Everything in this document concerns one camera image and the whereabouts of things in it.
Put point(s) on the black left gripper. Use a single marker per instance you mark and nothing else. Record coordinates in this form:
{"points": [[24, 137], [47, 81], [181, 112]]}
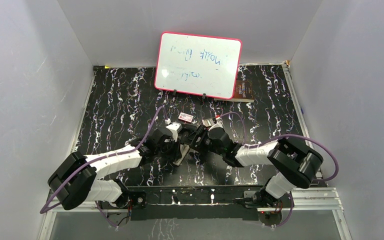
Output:
{"points": [[176, 150]]}

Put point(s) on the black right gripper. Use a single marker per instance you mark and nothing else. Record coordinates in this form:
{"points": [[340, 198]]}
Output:
{"points": [[202, 133]]}

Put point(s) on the cardboard staple box tray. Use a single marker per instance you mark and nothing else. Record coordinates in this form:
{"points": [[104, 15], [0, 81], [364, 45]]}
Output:
{"points": [[209, 122]]}

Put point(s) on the red white staple box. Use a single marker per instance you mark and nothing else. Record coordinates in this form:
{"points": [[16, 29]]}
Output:
{"points": [[186, 117]]}

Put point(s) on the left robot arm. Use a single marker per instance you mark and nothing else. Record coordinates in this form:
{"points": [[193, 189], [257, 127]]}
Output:
{"points": [[80, 177]]}

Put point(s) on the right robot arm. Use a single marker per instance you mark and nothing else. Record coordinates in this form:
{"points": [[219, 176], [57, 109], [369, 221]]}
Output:
{"points": [[296, 162]]}

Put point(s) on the brown Three Days book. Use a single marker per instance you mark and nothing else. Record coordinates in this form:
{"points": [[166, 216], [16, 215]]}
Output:
{"points": [[243, 92]]}

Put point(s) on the pink framed whiteboard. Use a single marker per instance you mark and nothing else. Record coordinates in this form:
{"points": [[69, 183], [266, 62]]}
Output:
{"points": [[199, 65]]}

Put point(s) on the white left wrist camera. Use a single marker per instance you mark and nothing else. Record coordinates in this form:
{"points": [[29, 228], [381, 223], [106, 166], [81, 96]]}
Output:
{"points": [[175, 129]]}

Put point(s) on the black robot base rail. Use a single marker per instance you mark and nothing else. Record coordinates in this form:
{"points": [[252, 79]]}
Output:
{"points": [[201, 202]]}

